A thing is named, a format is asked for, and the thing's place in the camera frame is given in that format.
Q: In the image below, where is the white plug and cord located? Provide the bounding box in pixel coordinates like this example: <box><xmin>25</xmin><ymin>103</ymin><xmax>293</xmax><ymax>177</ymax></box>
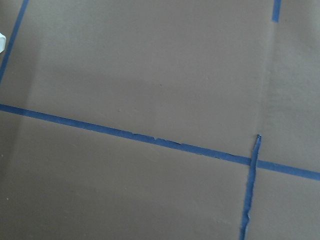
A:
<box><xmin>0</xmin><ymin>32</ymin><xmax>7</xmax><ymax>54</ymax></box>

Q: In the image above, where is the brown paper table cover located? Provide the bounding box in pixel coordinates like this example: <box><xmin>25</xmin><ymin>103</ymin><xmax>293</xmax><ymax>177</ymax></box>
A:
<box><xmin>0</xmin><ymin>0</ymin><xmax>320</xmax><ymax>240</ymax></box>

